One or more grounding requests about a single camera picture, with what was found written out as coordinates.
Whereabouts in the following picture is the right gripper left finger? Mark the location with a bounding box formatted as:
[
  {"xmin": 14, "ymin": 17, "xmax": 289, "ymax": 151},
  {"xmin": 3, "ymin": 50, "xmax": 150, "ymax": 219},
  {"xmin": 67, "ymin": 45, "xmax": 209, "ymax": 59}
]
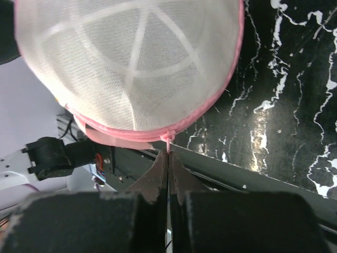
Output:
[{"xmin": 1, "ymin": 151, "xmax": 169, "ymax": 252}]

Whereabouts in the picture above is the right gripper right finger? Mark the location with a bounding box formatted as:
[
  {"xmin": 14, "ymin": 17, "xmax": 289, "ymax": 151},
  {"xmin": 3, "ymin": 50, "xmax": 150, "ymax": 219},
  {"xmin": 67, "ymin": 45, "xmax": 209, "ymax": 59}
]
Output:
[{"xmin": 168, "ymin": 152, "xmax": 330, "ymax": 252}]

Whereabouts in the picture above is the pink-trimmed mesh laundry bag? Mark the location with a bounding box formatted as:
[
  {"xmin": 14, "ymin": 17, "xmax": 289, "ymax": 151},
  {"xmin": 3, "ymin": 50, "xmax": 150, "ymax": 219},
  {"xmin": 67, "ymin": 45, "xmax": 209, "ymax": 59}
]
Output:
[{"xmin": 14, "ymin": 1, "xmax": 244, "ymax": 150}]

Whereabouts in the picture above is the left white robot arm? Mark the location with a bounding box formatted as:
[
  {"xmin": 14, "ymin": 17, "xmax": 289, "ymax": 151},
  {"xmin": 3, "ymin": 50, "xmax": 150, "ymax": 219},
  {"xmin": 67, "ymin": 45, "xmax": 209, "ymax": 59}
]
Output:
[{"xmin": 1, "ymin": 57, "xmax": 93, "ymax": 213}]

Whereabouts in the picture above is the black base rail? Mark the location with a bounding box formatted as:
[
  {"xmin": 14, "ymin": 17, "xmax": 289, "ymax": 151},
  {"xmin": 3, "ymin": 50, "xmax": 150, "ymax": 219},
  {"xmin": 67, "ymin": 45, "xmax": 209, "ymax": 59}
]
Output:
[{"xmin": 97, "ymin": 142, "xmax": 336, "ymax": 232}]

